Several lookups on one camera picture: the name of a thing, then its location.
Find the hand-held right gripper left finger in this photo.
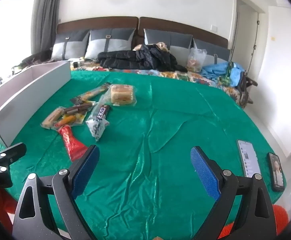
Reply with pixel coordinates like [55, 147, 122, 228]
[12, 144, 100, 240]

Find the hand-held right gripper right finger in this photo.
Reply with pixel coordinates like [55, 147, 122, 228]
[190, 145, 278, 240]

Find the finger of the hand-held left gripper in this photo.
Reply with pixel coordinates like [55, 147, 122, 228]
[0, 142, 27, 173]

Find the white box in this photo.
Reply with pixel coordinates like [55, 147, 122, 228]
[0, 61, 71, 147]

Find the dark chocolate bar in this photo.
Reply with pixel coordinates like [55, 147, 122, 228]
[95, 105, 110, 121]

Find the clear bread packet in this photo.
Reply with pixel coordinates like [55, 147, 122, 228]
[103, 84, 137, 107]

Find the person's left forearm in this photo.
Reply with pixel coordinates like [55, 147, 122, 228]
[0, 187, 19, 233]

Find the red snack packet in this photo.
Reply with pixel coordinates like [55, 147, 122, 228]
[58, 125, 89, 162]

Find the silver smartphone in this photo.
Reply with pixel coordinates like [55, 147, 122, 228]
[237, 139, 261, 178]

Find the clear long snack packet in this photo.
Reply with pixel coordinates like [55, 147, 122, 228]
[85, 90, 111, 143]

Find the beige snack packet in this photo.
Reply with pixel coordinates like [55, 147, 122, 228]
[41, 107, 66, 130]

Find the orange sausage stick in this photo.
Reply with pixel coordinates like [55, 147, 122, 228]
[54, 119, 74, 128]

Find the yellow snack packet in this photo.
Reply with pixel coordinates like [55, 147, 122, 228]
[60, 112, 88, 126]

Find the green blanket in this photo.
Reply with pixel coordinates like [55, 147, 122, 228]
[0, 70, 283, 240]

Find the brown wrapped snack bar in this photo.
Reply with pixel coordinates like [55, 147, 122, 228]
[63, 102, 96, 115]

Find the black smartphone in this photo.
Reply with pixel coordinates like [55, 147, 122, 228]
[267, 152, 285, 192]

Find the dark cloth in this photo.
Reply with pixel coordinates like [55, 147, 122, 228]
[22, 50, 53, 64]

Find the person's orange clothing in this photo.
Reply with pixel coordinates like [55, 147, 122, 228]
[217, 204, 289, 240]

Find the window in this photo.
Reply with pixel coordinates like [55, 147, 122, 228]
[0, 2, 34, 85]

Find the dark bag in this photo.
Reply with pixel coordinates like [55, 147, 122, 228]
[238, 75, 258, 105]

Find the blue cloth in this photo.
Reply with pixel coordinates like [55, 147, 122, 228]
[201, 62, 246, 88]

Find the small white charger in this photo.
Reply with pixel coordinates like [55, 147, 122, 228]
[68, 58, 86, 70]

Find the clear plastic bag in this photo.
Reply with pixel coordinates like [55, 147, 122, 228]
[187, 47, 207, 72]

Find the grey two-tone cushion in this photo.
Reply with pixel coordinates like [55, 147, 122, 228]
[51, 29, 91, 61]
[85, 28, 136, 59]
[144, 28, 193, 55]
[193, 38, 231, 63]

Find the grey curtain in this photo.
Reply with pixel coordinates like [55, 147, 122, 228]
[32, 0, 66, 55]

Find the black puffer jacket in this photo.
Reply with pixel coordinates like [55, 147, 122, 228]
[97, 44, 187, 72]

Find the brown headboard panel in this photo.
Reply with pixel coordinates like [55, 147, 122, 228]
[57, 17, 139, 37]
[138, 17, 229, 48]

